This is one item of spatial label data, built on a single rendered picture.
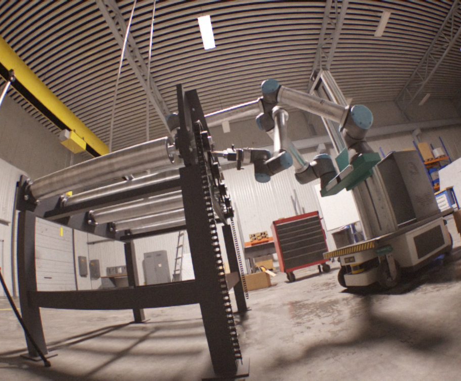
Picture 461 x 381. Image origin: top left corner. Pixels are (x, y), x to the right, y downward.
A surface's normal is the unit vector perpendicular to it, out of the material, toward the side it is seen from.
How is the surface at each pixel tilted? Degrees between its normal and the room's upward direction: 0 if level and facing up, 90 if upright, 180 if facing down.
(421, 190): 90
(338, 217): 90
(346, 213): 90
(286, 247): 90
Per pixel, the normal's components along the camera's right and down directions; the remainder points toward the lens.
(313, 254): -0.09, -0.32
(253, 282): -0.29, -0.27
